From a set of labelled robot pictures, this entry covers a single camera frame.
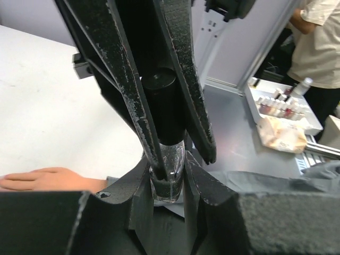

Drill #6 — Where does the aluminium rail bar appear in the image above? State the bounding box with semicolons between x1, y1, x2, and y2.
295;135;339;173

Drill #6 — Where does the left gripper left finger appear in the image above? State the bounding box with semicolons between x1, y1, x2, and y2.
1;159;154;254

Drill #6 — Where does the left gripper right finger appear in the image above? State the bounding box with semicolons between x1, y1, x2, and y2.
183;153;339;254

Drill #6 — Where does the crumpled beige paper bag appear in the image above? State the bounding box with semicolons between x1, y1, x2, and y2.
257;117;307;154

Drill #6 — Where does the person in beige shirt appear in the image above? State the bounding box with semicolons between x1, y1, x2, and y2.
282;0;339;125

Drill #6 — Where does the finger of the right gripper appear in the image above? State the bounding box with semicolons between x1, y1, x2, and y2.
154;1;217;164
55;1;168;180

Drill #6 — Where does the white nail polish tray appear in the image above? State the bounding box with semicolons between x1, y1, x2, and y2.
244;79;323;135

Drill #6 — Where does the mannequin hand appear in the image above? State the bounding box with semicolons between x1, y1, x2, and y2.
1;167;107;193

